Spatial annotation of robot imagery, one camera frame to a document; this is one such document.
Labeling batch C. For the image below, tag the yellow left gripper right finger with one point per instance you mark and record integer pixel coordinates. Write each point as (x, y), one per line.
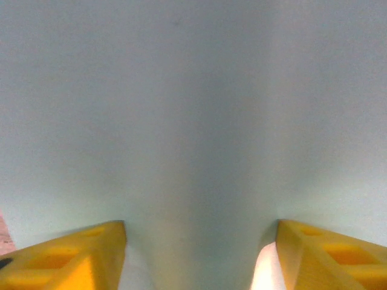
(326, 266)

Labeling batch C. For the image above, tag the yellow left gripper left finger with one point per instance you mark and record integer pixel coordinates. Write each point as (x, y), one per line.
(60, 266)

